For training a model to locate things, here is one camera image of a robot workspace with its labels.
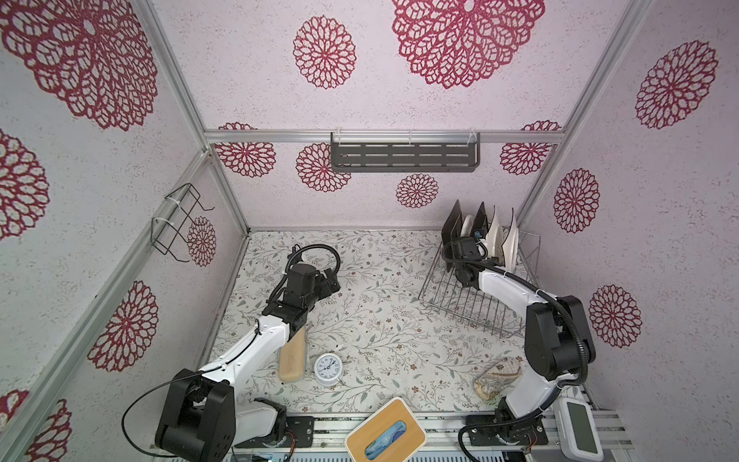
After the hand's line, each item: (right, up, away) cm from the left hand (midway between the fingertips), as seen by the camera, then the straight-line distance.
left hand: (324, 282), depth 87 cm
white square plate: (+54, +13, +5) cm, 56 cm away
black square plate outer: (+41, +17, +8) cm, 45 cm away
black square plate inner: (+51, +19, +9) cm, 55 cm away
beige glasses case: (-8, -21, -5) cm, 23 cm away
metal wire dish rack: (+40, -5, +13) cm, 42 cm away
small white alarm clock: (+2, -24, -5) cm, 25 cm away
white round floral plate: (+46, +16, +10) cm, 50 cm away
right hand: (+52, +7, +5) cm, 53 cm away
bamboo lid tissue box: (+19, -36, -16) cm, 44 cm away
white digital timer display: (+64, -35, -17) cm, 75 cm away
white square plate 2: (+58, +11, +3) cm, 59 cm away
